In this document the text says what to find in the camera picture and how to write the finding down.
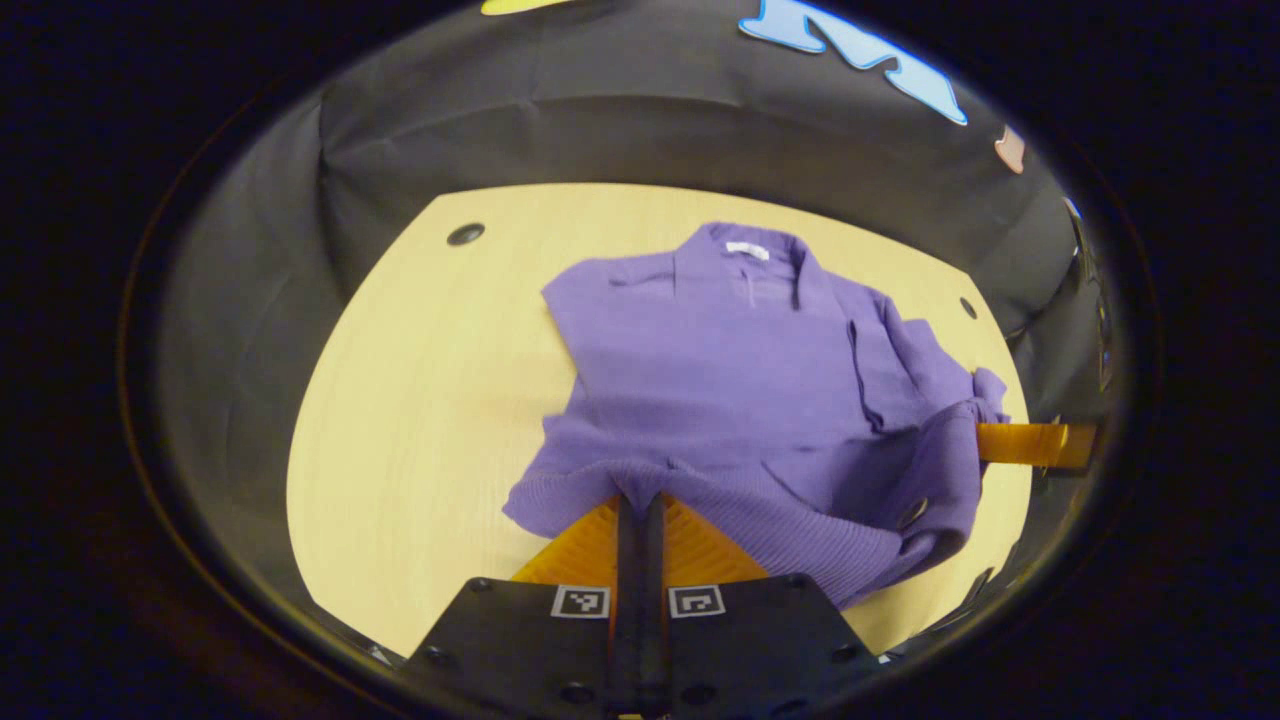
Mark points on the black backdrop cloth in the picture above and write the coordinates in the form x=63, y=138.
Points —
x=600, y=110

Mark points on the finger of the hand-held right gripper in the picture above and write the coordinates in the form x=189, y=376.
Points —
x=1035, y=445

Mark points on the purple knit cardigan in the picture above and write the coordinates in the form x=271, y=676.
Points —
x=720, y=380

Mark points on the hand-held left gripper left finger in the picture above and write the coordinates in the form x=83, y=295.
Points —
x=540, y=650

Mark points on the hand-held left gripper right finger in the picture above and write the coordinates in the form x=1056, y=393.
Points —
x=745, y=650

